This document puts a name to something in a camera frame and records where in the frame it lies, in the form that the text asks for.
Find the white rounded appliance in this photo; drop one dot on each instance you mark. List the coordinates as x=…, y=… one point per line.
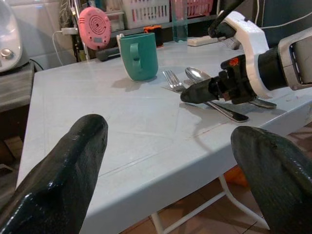
x=9, y=31

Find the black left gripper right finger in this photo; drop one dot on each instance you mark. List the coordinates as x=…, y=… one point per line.
x=278, y=175

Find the white plastic basket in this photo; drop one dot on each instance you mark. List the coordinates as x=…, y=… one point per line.
x=146, y=13

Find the dark teal fabric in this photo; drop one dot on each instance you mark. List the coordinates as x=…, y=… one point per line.
x=287, y=12

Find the pink plastic basket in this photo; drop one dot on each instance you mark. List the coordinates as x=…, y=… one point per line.
x=202, y=7

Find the orange object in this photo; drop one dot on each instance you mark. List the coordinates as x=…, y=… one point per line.
x=239, y=179

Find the teal plastic mug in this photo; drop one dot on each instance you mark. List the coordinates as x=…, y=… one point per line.
x=146, y=56

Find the silver metal spoon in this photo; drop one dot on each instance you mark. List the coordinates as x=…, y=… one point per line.
x=196, y=74

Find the orange and black gadget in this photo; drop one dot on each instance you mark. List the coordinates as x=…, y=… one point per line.
x=156, y=34

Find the clear tall glass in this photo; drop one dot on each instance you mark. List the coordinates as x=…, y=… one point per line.
x=180, y=29

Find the white power strip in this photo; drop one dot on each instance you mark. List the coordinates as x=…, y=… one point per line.
x=198, y=41

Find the black bar-shaped object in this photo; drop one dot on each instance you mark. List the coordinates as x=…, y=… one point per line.
x=107, y=54

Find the grey side table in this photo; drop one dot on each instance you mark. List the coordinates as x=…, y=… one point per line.
x=14, y=85

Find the pink round device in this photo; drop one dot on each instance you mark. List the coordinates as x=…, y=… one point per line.
x=95, y=26

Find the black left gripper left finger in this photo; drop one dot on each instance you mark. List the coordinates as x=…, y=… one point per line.
x=63, y=175

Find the white metal table frame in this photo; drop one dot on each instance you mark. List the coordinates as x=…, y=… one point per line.
x=229, y=192

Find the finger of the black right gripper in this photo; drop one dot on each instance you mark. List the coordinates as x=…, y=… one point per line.
x=226, y=9
x=197, y=93

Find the silver metal fork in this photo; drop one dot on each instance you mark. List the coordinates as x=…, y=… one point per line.
x=174, y=81

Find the grey metal shelf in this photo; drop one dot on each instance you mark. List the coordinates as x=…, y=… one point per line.
x=165, y=25

